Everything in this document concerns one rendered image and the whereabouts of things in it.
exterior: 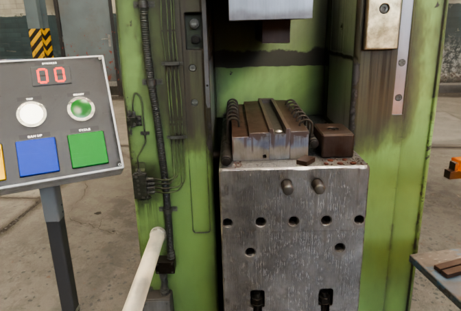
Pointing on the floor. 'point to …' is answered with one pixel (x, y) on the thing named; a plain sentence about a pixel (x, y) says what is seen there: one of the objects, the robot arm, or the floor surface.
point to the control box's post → (60, 246)
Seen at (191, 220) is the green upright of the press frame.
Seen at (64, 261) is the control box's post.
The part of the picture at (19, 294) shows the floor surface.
